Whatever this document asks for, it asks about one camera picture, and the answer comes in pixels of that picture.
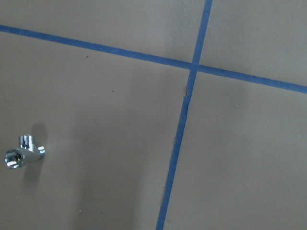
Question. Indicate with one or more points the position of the chrome angle valve fitting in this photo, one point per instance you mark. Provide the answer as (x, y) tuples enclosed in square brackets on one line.
[(26, 153)]

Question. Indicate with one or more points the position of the brown paper table cover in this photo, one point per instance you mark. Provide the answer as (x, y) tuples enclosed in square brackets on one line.
[(155, 114)]

